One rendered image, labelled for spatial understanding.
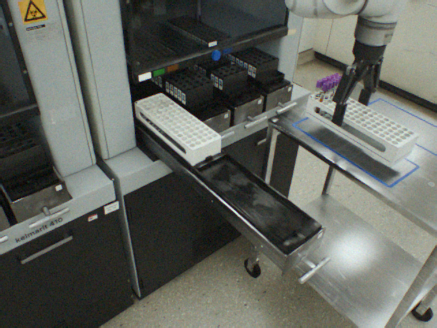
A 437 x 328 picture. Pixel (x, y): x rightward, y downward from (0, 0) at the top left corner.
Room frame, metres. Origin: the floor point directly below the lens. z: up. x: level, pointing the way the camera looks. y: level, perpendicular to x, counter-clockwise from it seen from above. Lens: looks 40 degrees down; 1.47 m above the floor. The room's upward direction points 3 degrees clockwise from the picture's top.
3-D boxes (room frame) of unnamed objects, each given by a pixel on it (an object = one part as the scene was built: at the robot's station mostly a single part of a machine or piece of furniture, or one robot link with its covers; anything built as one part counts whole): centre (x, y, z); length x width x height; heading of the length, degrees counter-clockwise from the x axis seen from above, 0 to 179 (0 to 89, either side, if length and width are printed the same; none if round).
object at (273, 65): (1.29, -0.15, 0.85); 0.12 x 0.02 x 0.06; 130
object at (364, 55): (0.93, -0.36, 1.07); 0.08 x 0.07 x 0.09; 129
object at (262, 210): (0.79, 0.01, 0.78); 0.73 x 0.14 x 0.09; 41
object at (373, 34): (0.93, -0.36, 1.14); 0.09 x 0.09 x 0.06
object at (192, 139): (0.92, 0.13, 0.83); 0.30 x 0.10 x 0.06; 41
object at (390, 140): (0.90, -0.38, 0.89); 0.30 x 0.10 x 0.06; 39
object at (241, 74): (1.19, -0.04, 0.85); 0.12 x 0.02 x 0.06; 131
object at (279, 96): (1.47, 0.00, 0.78); 0.73 x 0.14 x 0.09; 41
